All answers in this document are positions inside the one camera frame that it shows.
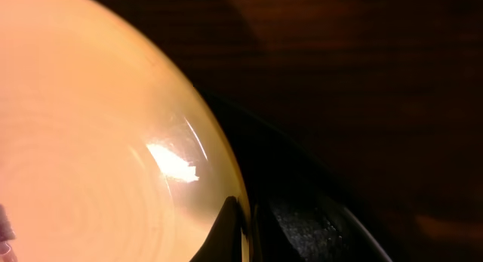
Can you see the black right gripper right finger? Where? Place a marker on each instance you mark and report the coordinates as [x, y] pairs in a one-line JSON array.
[[324, 231]]

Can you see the round black tray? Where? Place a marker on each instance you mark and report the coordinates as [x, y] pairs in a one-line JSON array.
[[274, 167]]

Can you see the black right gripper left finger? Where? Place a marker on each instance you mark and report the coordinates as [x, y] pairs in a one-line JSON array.
[[224, 241]]

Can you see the yellow plate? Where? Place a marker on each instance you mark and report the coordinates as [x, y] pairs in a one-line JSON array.
[[108, 153]]

